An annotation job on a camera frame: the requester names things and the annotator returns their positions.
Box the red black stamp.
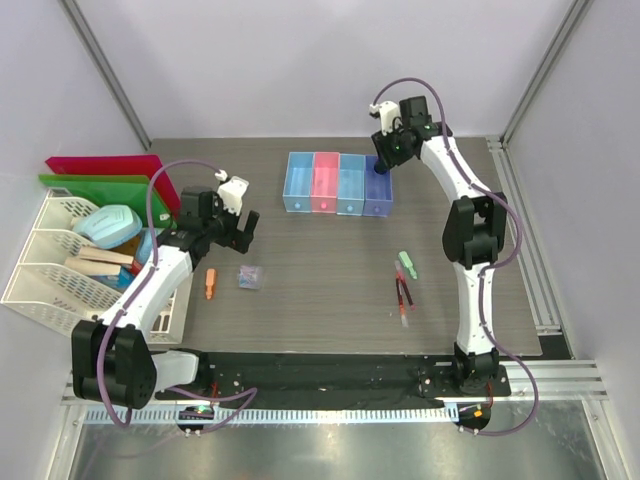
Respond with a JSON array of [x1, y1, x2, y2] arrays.
[[374, 159, 389, 175]]

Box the purple drawer box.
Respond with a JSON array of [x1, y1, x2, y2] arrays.
[[362, 155, 393, 217]]

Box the sky blue drawer box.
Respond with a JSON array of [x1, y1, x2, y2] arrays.
[[282, 152, 314, 213]]

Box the light blue drawer box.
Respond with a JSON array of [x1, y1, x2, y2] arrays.
[[336, 154, 365, 216]]

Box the pink drawer box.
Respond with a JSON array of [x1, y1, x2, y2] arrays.
[[311, 152, 340, 213]]

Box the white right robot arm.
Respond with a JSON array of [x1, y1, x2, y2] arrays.
[[369, 96, 506, 395]]

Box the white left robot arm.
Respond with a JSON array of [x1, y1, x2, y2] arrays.
[[71, 176, 259, 409]]

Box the orange highlighter marker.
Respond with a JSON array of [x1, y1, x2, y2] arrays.
[[205, 268, 217, 300]]

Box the light blue headphones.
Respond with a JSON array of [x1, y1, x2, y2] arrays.
[[134, 228, 163, 265]]

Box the magenta plastic folder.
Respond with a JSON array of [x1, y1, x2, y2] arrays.
[[45, 154, 180, 213]]

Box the light blue headphone case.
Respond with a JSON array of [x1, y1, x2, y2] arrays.
[[72, 205, 143, 250]]

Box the green plastic folder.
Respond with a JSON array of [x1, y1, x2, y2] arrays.
[[38, 174, 149, 227]]

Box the beige wooden book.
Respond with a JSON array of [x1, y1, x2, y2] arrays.
[[63, 246, 135, 275]]

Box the dark red pen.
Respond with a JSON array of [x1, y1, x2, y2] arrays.
[[395, 278, 404, 302]]

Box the clear red pen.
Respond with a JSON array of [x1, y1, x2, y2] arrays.
[[398, 300, 409, 328]]

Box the white mesh file organizer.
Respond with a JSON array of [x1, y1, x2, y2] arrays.
[[0, 187, 194, 346]]

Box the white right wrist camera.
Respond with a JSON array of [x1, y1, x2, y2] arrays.
[[369, 101, 402, 136]]

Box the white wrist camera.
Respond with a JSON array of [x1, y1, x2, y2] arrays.
[[369, 101, 402, 136], [215, 170, 249, 216]]

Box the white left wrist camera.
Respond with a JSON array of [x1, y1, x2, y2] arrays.
[[215, 170, 249, 216]]

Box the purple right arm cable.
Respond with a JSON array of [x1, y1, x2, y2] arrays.
[[373, 77, 539, 437]]

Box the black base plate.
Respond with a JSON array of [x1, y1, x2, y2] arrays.
[[153, 352, 511, 410]]

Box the slotted cable duct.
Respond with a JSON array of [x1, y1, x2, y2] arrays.
[[83, 405, 460, 426]]

